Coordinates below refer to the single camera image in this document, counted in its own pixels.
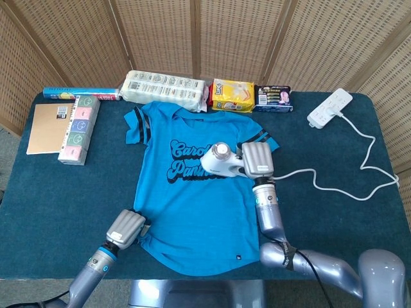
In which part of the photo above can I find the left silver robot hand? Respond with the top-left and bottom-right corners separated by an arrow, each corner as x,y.
105,208 -> 152,250

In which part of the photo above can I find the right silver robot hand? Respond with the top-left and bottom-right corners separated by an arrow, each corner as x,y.
236,142 -> 275,186

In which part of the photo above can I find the white handheld garment steamer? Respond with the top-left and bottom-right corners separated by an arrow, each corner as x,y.
200,142 -> 250,179

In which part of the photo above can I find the blue Carolina Panthers shirt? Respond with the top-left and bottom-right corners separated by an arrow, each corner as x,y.
123,101 -> 280,277

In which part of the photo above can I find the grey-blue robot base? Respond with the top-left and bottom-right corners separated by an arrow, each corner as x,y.
128,278 -> 267,308

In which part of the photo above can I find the dark blue sanitary pad pack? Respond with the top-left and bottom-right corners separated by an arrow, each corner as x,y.
252,83 -> 295,114

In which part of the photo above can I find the yellow tissue pack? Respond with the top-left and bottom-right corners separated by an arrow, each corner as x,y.
207,78 -> 256,113

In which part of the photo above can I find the dark teal table cover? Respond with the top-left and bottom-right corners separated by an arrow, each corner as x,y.
0,90 -> 402,282

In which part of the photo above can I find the white power strip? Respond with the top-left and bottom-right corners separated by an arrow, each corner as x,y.
306,88 -> 353,130

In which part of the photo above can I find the pastel pocket tissue multipack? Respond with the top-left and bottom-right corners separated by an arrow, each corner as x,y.
57,94 -> 101,166

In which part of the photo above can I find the white toilet paper pack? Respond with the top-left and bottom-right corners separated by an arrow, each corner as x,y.
119,69 -> 209,113

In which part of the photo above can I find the brown paper notebook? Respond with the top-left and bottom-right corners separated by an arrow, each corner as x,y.
26,103 -> 76,155

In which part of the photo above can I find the blue food wrap box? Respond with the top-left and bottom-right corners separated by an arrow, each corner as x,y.
42,85 -> 122,102

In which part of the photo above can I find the wicker folding screen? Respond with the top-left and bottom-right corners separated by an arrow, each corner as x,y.
0,0 -> 411,206

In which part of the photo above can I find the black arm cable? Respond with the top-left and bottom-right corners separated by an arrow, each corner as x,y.
30,290 -> 70,308
282,242 -> 335,308

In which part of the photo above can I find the white steamer power cord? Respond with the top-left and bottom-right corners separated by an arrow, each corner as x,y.
271,104 -> 401,201

